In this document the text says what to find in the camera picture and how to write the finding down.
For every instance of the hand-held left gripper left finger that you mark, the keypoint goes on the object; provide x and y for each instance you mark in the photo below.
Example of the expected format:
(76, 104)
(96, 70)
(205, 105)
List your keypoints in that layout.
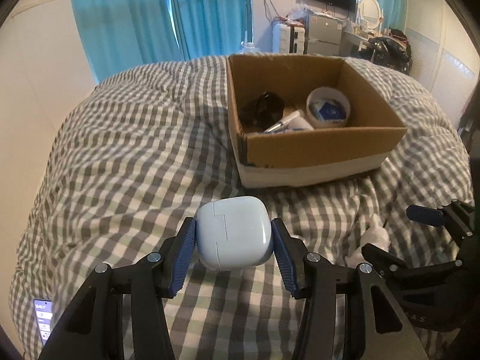
(183, 255)

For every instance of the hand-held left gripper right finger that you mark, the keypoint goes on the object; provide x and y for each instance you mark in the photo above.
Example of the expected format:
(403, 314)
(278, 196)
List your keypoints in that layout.
(283, 258)

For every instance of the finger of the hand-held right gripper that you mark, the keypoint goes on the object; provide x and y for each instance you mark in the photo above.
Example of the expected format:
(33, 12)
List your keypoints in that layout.
(382, 258)
(423, 213)

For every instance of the white bear toy blue star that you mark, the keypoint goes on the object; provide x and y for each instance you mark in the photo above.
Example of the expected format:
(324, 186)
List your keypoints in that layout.
(375, 236)

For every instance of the light blue earbud case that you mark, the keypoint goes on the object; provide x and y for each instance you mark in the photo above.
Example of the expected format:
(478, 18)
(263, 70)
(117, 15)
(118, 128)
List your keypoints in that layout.
(232, 232)

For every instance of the brown cardboard box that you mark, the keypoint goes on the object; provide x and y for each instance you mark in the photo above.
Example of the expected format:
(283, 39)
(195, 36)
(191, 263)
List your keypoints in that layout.
(318, 146)

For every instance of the small white tube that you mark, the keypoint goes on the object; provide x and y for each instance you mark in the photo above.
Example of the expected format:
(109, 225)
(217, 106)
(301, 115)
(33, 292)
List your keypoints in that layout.
(275, 126)

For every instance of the white tape roll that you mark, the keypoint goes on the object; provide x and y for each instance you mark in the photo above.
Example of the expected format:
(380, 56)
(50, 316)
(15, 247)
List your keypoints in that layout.
(326, 123)

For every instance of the white cylindrical bottle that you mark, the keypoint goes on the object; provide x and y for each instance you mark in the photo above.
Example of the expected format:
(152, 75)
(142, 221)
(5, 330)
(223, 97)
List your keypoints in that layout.
(300, 122)

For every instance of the black sunglasses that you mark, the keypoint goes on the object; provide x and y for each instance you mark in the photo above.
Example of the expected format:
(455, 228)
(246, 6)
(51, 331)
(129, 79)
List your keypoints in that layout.
(262, 108)

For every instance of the grey checkered blanket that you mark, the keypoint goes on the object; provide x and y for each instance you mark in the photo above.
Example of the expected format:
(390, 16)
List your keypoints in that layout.
(131, 157)

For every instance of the smartphone with lit screen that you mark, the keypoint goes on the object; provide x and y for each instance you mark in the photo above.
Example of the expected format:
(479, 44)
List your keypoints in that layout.
(42, 318)

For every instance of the black trash bag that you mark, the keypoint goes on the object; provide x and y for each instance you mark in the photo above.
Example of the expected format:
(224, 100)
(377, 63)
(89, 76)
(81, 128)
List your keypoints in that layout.
(388, 52)

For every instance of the white louvred wardrobe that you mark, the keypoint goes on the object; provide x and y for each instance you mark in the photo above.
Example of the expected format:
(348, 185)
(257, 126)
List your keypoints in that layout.
(438, 37)

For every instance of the white dressing table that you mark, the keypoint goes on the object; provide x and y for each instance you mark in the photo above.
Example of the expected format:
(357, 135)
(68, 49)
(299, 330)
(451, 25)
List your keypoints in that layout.
(354, 41)

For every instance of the small grey fridge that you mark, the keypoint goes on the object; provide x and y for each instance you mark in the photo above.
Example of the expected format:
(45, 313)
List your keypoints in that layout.
(324, 33)

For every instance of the white oval mirror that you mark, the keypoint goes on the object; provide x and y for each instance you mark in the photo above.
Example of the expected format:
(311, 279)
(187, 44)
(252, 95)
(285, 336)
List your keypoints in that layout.
(369, 11)

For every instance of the clear water jug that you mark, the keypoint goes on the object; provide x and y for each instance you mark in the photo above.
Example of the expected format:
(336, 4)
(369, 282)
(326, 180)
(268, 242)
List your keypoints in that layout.
(248, 47)

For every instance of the clear plastic bag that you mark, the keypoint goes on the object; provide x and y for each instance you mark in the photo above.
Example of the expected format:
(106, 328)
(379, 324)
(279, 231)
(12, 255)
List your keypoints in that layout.
(300, 13)

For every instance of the wide teal curtain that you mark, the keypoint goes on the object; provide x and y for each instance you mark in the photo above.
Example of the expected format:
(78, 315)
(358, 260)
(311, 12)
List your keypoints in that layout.
(120, 18)

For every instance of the narrow teal curtain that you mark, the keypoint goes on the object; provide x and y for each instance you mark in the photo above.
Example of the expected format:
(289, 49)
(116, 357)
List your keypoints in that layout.
(210, 11)

